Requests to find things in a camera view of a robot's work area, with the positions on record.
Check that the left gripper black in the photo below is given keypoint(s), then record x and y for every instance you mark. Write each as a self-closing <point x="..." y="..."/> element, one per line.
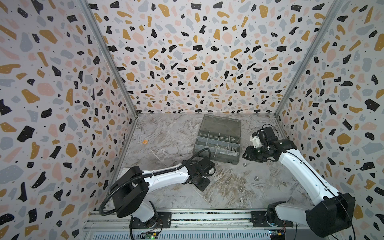
<point x="204" y="184"/>

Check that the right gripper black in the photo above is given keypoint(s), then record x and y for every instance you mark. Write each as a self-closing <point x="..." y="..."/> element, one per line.
<point x="250" y="153"/>

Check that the grey plastic compartment organizer box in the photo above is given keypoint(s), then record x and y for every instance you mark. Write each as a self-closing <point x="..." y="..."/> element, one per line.
<point x="222" y="136"/>

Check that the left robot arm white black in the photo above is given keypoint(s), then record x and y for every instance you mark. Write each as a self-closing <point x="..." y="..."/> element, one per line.
<point x="134" y="184"/>

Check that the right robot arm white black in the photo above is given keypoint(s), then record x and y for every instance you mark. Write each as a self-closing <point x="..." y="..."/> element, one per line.
<point x="332" y="211"/>

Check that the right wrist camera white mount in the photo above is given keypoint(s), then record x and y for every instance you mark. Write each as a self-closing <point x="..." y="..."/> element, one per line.
<point x="256" y="142"/>

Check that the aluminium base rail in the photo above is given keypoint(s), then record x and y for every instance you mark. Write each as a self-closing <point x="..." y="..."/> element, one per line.
<point x="200" y="219"/>

